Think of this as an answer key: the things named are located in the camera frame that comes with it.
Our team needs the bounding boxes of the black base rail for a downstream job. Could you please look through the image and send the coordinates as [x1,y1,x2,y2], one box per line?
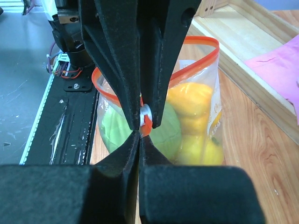
[19,63,98,165]

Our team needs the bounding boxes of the clear zip top bag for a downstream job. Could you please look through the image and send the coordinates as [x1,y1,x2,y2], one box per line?
[92,36,224,166]

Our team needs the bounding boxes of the yellow bell pepper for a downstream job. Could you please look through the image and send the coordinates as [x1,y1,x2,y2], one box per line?
[167,83,213,135]

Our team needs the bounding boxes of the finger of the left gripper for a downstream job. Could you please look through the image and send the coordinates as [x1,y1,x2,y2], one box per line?
[137,0,200,128]

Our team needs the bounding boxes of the wooden clothes rack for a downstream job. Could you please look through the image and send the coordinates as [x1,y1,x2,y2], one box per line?
[190,0,299,141]

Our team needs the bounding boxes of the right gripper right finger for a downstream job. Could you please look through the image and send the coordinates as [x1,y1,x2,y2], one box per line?
[139,137,265,224]

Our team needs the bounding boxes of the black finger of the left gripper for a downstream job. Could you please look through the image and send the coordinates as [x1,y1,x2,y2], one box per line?
[78,0,140,130]

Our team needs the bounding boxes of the pink shirt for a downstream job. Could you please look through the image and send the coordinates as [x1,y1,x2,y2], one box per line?
[245,36,299,116]

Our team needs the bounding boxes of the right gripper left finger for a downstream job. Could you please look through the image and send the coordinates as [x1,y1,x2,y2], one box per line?
[0,131,140,224]

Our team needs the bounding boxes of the green cabbage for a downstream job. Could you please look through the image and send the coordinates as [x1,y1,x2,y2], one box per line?
[100,103,182,160]

